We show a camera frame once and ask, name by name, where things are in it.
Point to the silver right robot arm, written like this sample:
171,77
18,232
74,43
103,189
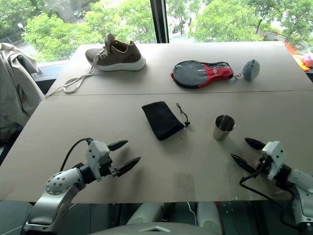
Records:
302,186

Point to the grey rounded robot leg shell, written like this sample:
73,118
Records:
209,216
149,211

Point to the orange cloth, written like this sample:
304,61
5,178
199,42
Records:
299,61

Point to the black red paddle case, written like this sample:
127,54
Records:
193,74

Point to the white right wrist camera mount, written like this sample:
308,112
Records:
275,156

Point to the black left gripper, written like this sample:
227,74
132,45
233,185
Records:
105,167

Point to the beige jacket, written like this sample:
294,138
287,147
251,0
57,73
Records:
14,93

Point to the brown sneaker with white sole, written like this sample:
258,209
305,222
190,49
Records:
119,57

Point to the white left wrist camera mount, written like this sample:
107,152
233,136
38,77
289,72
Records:
96,153

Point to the stainless steel cup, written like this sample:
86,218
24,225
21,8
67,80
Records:
223,131

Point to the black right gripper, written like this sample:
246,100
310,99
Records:
264,164

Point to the black window frame post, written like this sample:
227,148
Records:
160,20

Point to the grey rounded robot body shell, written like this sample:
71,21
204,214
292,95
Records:
151,228

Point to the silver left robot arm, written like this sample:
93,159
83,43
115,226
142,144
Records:
61,180

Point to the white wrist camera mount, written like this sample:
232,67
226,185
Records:
275,156
96,153

